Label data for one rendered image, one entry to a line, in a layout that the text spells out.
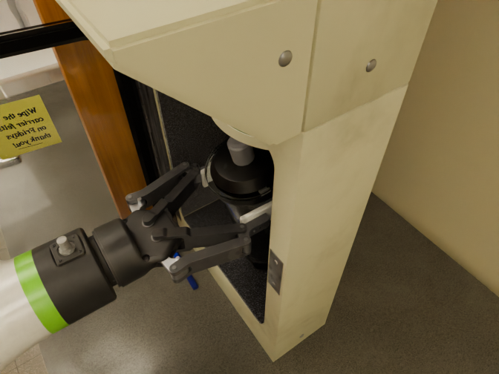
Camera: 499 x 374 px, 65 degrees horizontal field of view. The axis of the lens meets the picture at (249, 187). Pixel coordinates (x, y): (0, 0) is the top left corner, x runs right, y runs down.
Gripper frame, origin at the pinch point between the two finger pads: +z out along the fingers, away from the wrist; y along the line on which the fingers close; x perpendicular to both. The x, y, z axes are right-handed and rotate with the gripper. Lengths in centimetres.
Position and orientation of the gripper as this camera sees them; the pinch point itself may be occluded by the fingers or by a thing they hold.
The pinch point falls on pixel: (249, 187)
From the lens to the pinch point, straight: 52.2
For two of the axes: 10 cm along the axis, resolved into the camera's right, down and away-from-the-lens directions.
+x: 0.0, 6.7, 7.4
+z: 8.3, -4.2, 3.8
